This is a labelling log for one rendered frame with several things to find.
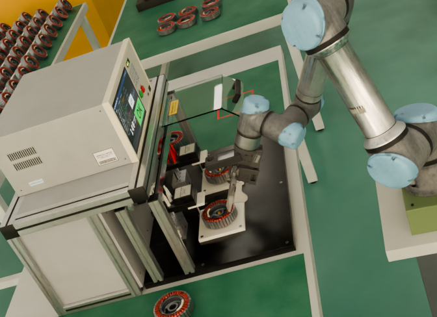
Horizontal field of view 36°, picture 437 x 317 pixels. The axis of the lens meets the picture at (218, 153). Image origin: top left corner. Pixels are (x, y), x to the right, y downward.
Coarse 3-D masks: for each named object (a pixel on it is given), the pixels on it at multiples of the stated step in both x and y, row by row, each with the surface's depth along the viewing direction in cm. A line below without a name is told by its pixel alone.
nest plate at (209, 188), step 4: (204, 168) 243; (204, 176) 238; (204, 180) 236; (204, 184) 234; (208, 184) 233; (212, 184) 232; (216, 184) 232; (220, 184) 231; (224, 184) 230; (228, 184) 229; (204, 188) 232; (208, 188) 231; (212, 188) 230; (216, 188) 230; (220, 188) 229; (224, 188) 229; (228, 188) 229; (208, 192) 230; (212, 192) 230
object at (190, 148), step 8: (192, 144) 231; (184, 152) 229; (192, 152) 227; (200, 152) 233; (176, 160) 231; (184, 160) 228; (192, 160) 228; (200, 160) 229; (168, 168) 230; (176, 168) 236; (176, 176) 233
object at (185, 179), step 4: (180, 172) 238; (184, 172) 237; (180, 176) 236; (184, 176) 235; (188, 176) 238; (172, 180) 236; (176, 180) 235; (180, 180) 234; (184, 180) 233; (188, 180) 237; (172, 184) 233; (176, 184) 233; (180, 184) 233; (184, 184) 233
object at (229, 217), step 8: (224, 200) 216; (208, 208) 216; (216, 208) 216; (224, 208) 216; (232, 208) 211; (208, 216) 212; (216, 216) 213; (224, 216) 209; (232, 216) 210; (208, 224) 210; (216, 224) 209; (224, 224) 209
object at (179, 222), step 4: (180, 212) 218; (176, 216) 217; (180, 216) 216; (184, 216) 219; (176, 220) 215; (180, 220) 214; (184, 220) 218; (176, 224) 213; (180, 224) 213; (184, 224) 217; (176, 228) 212; (180, 228) 212; (184, 228) 215; (180, 232) 213; (184, 232) 214; (184, 236) 214
